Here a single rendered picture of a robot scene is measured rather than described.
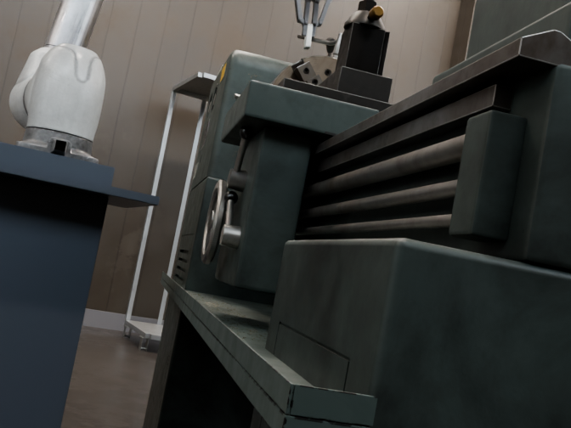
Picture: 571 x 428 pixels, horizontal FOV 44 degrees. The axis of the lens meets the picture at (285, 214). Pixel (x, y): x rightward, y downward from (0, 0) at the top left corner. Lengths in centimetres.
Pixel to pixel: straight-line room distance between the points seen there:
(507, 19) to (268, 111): 43
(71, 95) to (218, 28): 405
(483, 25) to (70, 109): 106
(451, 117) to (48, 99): 117
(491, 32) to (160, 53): 476
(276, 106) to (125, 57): 439
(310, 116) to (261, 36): 468
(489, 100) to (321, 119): 53
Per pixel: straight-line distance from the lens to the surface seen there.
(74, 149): 170
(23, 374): 167
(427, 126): 76
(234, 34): 573
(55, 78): 172
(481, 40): 90
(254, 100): 112
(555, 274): 59
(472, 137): 62
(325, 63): 197
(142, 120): 542
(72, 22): 198
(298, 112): 113
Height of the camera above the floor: 64
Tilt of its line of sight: 5 degrees up
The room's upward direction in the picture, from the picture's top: 11 degrees clockwise
